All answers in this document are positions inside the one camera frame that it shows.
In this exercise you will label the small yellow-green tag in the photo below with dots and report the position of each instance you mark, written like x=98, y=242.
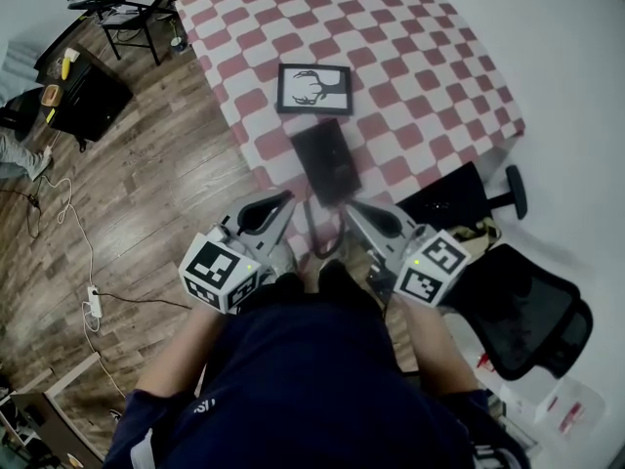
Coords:
x=50, y=114

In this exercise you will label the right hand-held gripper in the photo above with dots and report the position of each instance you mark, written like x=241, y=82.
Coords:
x=429, y=271

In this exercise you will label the white box with red label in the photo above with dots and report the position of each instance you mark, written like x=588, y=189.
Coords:
x=576, y=408

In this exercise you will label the yellow banana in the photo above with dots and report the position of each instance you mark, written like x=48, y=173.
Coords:
x=66, y=68

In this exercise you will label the black box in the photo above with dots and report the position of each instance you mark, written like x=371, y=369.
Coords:
x=342, y=164

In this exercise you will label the person's left forearm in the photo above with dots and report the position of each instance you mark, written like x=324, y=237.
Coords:
x=176, y=354

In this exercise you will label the small wooden tray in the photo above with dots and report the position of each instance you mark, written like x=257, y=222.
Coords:
x=50, y=96

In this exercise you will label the black low cabinet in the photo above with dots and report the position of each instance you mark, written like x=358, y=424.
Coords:
x=90, y=100

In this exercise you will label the person's black trousers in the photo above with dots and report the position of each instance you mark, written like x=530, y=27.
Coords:
x=337, y=281

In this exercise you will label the white cup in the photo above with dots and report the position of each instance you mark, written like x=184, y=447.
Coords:
x=178, y=43

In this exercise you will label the white wooden frame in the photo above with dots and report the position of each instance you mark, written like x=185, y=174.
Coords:
x=73, y=371

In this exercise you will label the black folding chair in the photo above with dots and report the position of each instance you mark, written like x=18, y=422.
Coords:
x=132, y=17

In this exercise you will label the tan cloth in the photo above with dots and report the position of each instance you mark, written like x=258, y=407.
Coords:
x=476, y=235

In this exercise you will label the person's navy shirt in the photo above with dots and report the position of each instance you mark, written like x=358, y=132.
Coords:
x=303, y=389

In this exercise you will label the pink checkered tablecloth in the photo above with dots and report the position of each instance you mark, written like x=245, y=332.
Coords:
x=390, y=42

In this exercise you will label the black mesh office chair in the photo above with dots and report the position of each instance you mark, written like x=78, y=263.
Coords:
x=527, y=311

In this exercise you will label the white power strip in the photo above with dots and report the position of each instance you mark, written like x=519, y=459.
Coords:
x=95, y=302

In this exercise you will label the pale blue fabric cushion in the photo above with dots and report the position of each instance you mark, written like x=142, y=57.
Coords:
x=17, y=73

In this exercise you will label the person's right forearm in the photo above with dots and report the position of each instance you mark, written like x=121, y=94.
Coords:
x=439, y=350

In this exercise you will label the black framed antler picture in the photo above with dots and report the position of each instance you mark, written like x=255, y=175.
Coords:
x=315, y=88

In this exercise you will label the brown wooden shelf unit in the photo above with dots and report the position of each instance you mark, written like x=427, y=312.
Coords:
x=39, y=433

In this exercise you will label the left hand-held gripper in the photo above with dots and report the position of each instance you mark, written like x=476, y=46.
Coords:
x=215, y=267

